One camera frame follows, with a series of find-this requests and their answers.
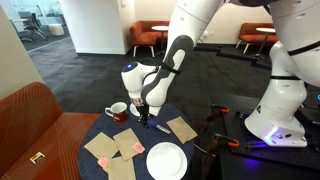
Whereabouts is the blue Sharpie marker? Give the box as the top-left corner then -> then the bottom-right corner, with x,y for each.
148,120 -> 172,135

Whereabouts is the lone brown paper napkin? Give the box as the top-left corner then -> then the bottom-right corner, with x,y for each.
166,116 -> 199,145

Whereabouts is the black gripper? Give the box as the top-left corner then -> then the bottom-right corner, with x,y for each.
135,105 -> 150,129

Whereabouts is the black floor cable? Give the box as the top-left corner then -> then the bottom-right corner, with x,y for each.
206,53 -> 258,98

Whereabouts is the orange handled black clamp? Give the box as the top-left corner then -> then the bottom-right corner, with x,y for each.
201,133 -> 240,171
204,104 -> 230,134

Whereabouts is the round blue table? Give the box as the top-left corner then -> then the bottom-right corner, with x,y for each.
77,98 -> 195,180

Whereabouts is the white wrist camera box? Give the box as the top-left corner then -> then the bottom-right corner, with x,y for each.
148,103 -> 163,117

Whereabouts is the empty white plate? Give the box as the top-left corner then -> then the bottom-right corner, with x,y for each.
146,141 -> 188,180

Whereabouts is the white round side table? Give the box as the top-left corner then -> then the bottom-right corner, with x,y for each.
151,25 -> 170,56
251,27 -> 277,58

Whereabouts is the pink sweetener packet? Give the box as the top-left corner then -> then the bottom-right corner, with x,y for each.
132,142 -> 146,155
97,156 -> 110,169

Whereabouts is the black office chair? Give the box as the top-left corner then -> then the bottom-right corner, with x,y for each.
18,12 -> 49,43

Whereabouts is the red mug white inside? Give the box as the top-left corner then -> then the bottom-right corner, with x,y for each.
104,101 -> 129,125

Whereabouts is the white ottoman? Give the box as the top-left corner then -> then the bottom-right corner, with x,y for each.
48,23 -> 65,37

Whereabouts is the red patterned sofa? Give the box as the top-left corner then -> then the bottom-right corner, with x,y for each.
0,82 -> 101,180

